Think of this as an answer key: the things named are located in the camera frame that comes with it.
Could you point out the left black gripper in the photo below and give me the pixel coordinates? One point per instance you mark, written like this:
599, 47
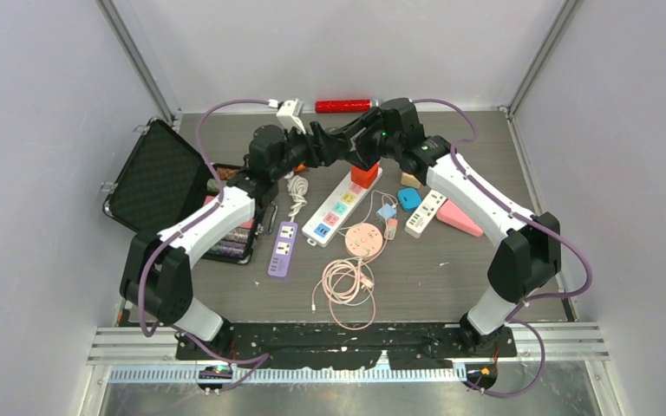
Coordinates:
322, 149

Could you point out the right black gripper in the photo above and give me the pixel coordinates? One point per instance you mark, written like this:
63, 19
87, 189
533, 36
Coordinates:
369, 121

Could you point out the red cube socket adapter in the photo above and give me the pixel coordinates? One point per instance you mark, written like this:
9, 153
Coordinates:
364, 178

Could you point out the white multicolour power strip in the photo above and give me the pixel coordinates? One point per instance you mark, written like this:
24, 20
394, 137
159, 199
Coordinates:
335, 210

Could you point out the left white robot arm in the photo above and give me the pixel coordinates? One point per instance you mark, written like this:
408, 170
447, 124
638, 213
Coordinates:
158, 272

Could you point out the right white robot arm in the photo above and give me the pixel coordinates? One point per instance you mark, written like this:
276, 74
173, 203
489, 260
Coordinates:
528, 253

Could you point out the red glitter microphone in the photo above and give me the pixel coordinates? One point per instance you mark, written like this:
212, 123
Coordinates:
344, 106

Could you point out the beige cube adapter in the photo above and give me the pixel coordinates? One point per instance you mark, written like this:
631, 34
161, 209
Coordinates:
409, 180

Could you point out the light blue charger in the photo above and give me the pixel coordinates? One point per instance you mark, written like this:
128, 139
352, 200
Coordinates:
386, 212

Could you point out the blue flat adapter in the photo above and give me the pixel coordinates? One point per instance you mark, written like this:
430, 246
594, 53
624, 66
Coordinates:
409, 199

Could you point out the salmon pink charger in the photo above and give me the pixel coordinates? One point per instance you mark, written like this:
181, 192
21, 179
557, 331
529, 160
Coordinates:
390, 229

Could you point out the pink round power socket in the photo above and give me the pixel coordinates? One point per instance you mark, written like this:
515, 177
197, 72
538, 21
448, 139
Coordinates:
364, 240

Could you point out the white USB power strip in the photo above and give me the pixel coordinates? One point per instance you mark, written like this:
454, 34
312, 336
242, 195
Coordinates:
424, 213

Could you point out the purple power strip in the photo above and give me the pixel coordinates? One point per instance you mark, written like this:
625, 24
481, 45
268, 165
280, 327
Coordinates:
281, 256

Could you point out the pink triangular power strip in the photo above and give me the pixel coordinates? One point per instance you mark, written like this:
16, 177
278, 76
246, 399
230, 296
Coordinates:
451, 214

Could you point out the black poker chip case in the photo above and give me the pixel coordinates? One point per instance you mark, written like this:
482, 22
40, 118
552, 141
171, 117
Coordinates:
165, 180

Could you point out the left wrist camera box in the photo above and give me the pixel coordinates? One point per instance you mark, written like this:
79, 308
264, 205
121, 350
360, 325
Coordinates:
289, 115

